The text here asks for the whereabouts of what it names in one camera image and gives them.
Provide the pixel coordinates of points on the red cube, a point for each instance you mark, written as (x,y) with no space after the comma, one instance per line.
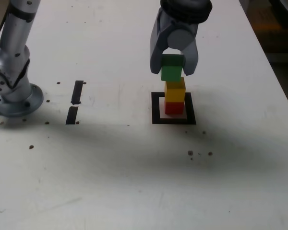
(174,108)

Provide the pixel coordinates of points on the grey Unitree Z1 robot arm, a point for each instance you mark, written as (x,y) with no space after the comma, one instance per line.
(12,48)

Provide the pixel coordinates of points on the green cube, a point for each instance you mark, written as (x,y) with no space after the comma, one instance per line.
(170,73)

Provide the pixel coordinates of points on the brown cardboard box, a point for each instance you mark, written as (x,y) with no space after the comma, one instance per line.
(266,21)

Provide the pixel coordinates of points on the black tape strip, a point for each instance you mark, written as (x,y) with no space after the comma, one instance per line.
(77,91)

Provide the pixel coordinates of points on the yellow cube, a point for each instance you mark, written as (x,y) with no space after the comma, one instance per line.
(174,94)

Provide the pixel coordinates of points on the black tape square outline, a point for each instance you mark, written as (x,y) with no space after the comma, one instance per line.
(156,112)

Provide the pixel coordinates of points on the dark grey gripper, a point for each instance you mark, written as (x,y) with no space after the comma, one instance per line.
(190,26)

